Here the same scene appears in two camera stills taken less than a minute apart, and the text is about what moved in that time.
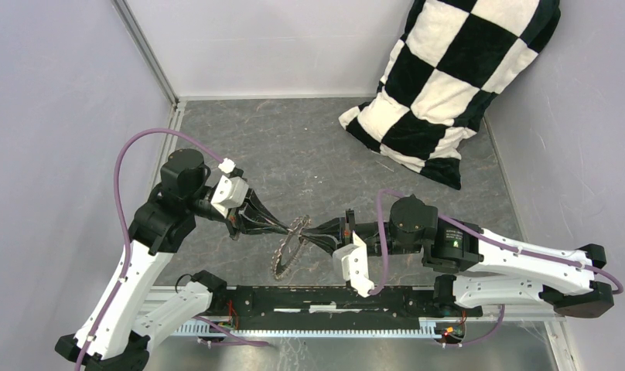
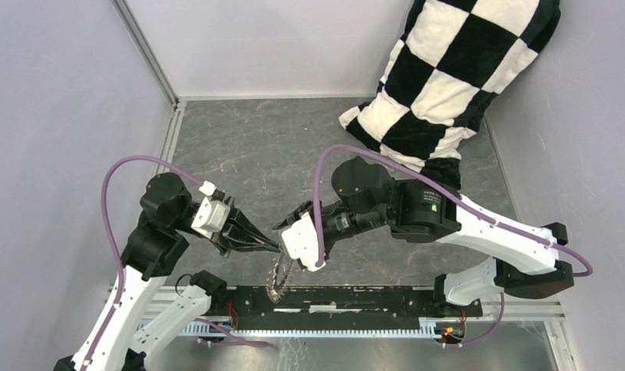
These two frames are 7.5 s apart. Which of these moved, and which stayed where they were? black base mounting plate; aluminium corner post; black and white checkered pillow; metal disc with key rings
Moved: metal disc with key rings
Stayed: aluminium corner post; black base mounting plate; black and white checkered pillow
